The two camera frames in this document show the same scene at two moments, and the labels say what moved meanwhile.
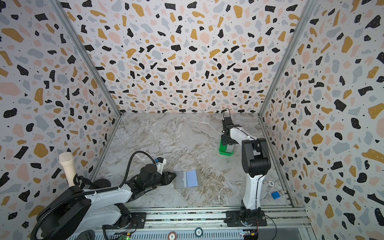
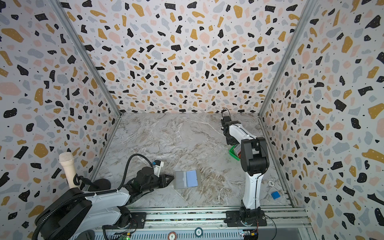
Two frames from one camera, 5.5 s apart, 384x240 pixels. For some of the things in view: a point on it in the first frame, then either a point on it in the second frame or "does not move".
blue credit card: (191, 178) does not move
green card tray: (222, 148) -> (232, 153)
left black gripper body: (157, 182) does not move
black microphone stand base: (100, 183) does not move
